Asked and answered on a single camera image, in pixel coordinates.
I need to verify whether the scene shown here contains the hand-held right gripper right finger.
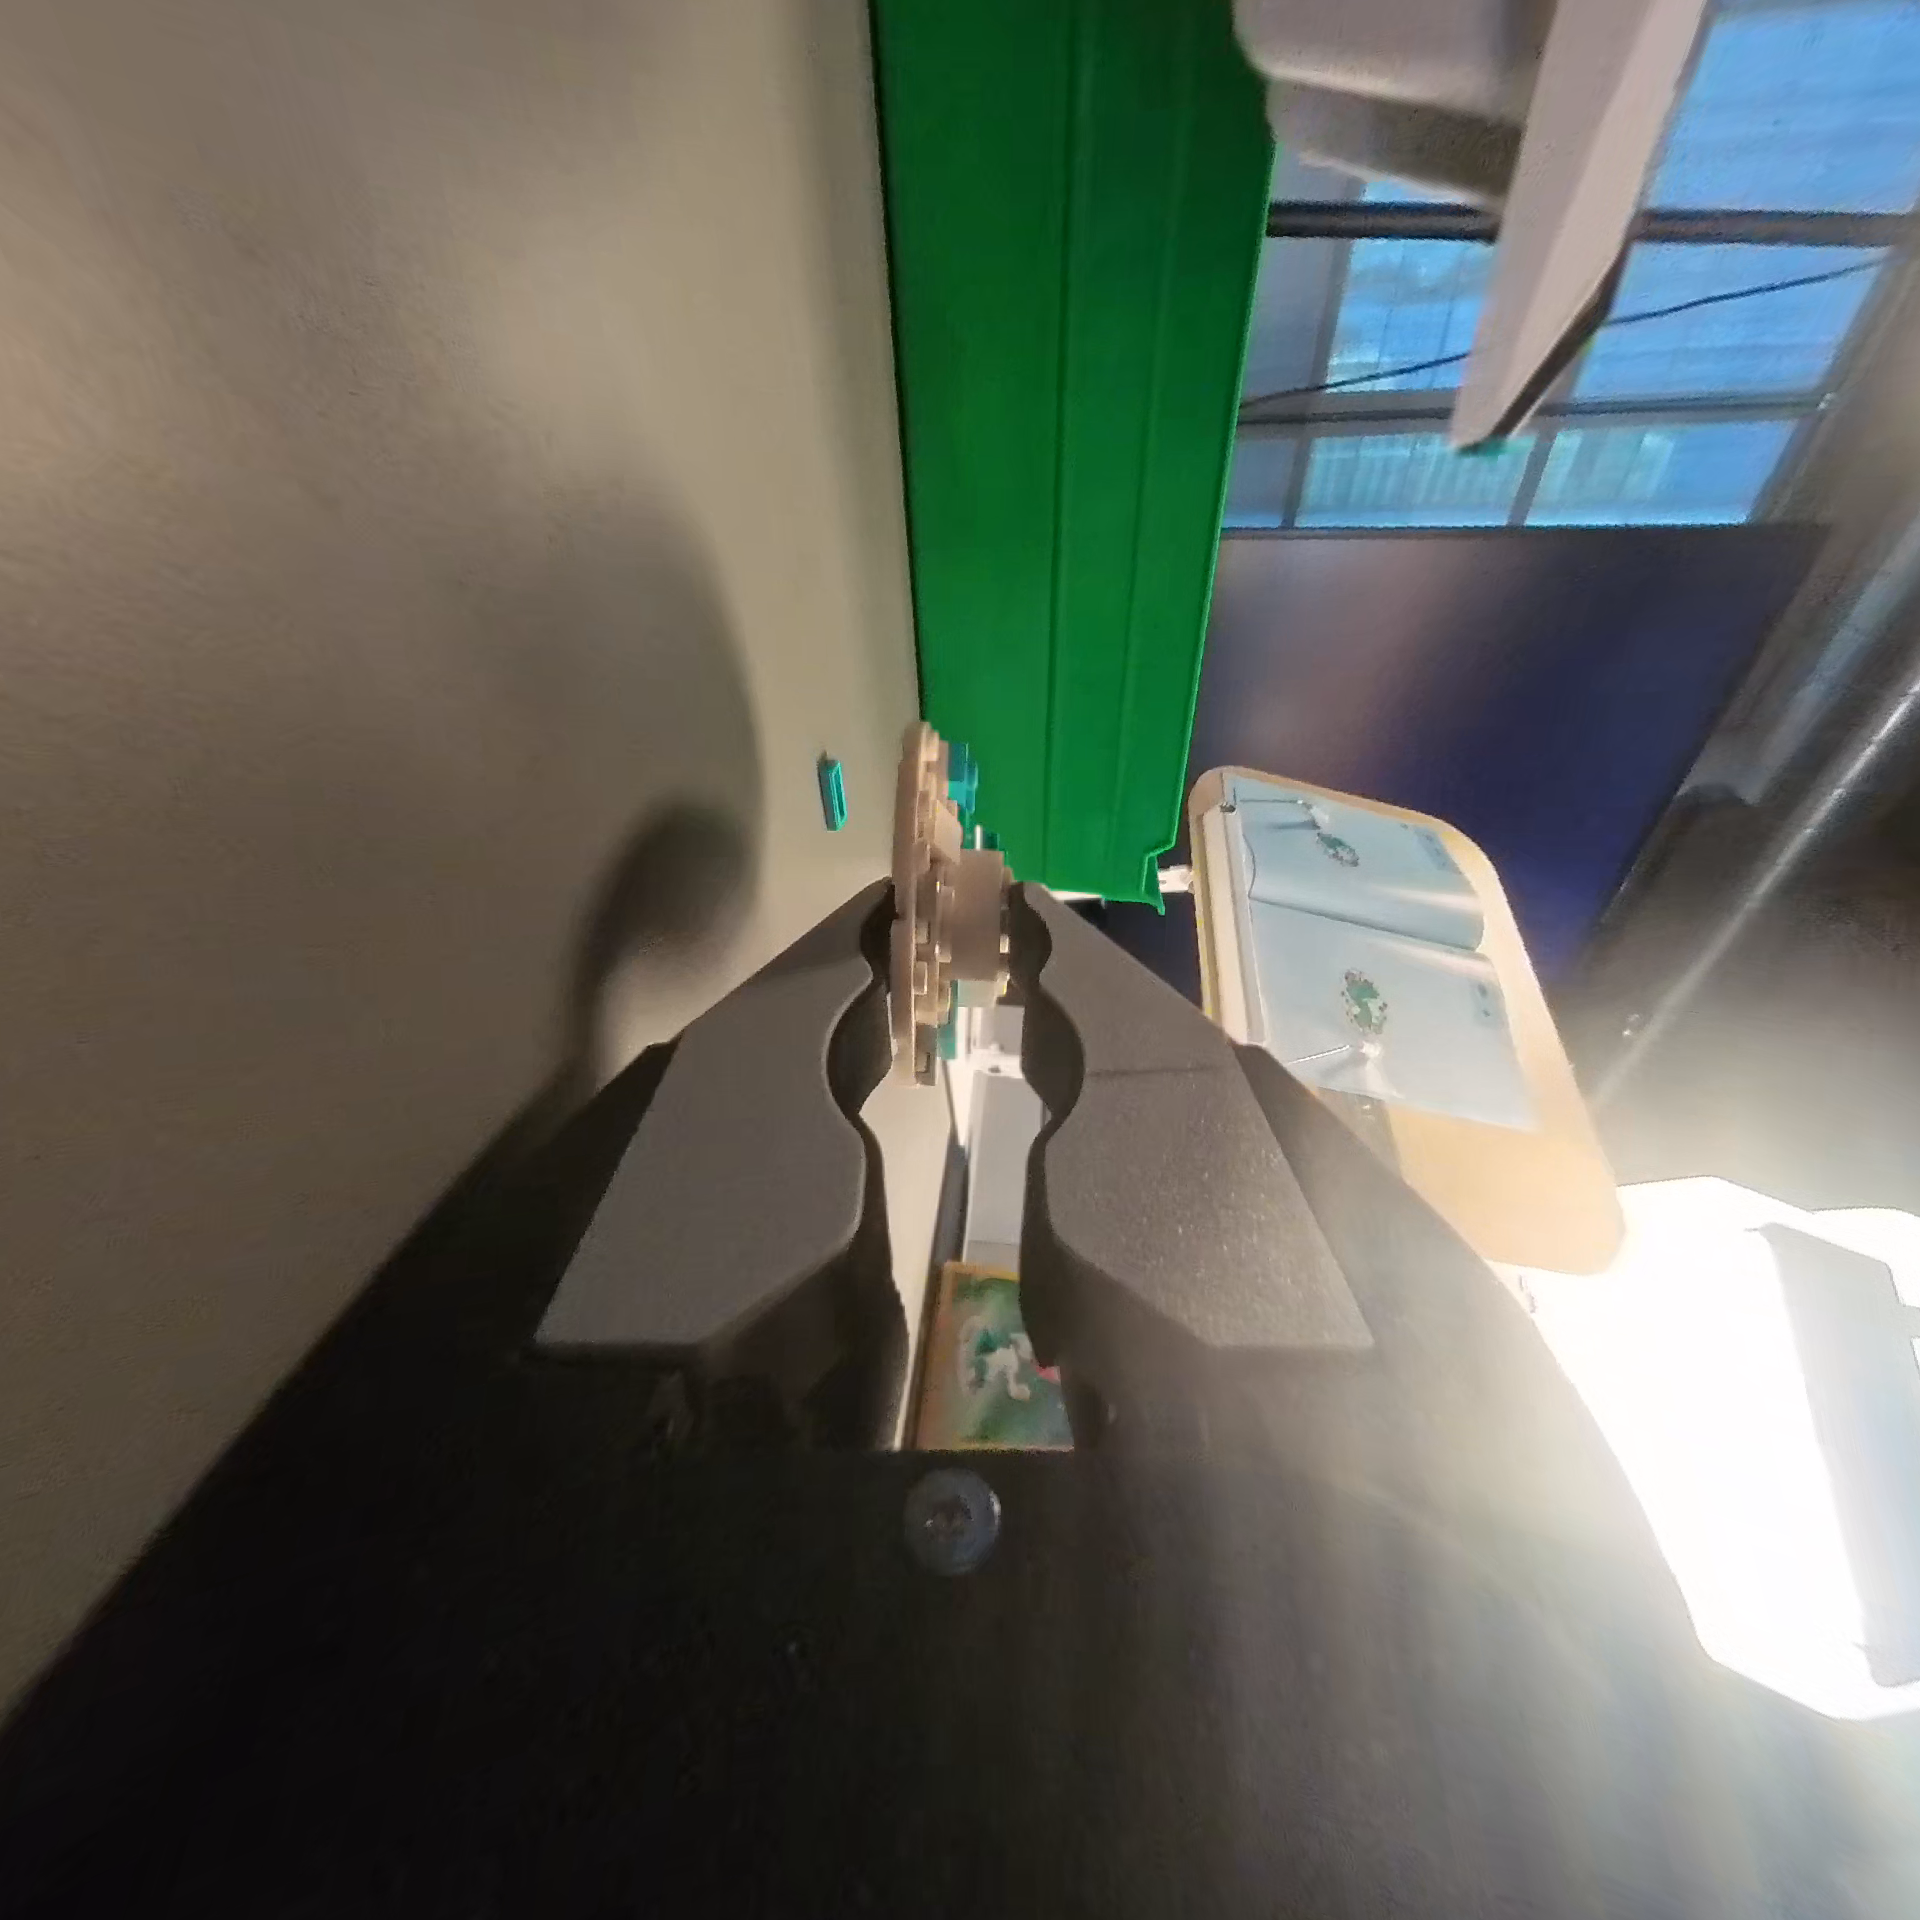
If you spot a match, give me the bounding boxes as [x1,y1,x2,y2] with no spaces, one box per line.
[1004,877,1377,1449]

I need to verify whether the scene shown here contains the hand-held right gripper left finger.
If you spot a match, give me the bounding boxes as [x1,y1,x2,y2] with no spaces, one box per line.
[535,877,910,1449]

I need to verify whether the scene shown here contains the round white lego assembly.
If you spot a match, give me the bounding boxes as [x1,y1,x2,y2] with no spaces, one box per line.
[889,718,1025,1089]

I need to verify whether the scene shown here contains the thin black cable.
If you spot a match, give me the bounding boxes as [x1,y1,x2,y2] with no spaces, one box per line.
[1241,255,1895,409]

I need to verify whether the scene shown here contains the colourful lego box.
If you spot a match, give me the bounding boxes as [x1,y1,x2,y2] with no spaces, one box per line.
[910,1261,1079,1454]

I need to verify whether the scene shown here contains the large window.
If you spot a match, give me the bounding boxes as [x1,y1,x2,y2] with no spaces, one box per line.
[1231,0,1920,527]

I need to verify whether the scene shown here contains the green plastic bin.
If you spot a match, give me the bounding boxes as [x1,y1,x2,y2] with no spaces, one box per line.
[868,0,1277,912]

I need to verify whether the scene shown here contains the grey metal pipe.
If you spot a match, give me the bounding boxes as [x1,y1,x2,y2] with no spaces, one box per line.
[1582,300,1920,1112]

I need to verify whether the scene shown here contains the wooden book stand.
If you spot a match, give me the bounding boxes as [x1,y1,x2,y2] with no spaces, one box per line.
[960,766,1631,1277]

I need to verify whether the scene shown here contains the white rounded box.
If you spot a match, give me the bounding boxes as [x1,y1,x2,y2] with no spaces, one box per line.
[1514,1170,1920,1726]

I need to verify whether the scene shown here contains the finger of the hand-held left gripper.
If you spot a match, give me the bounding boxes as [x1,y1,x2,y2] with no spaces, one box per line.
[1234,0,1550,210]
[1446,0,1711,452]

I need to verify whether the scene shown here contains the black tripod pole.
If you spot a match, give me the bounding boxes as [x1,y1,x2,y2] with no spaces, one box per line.
[1267,199,1920,255]

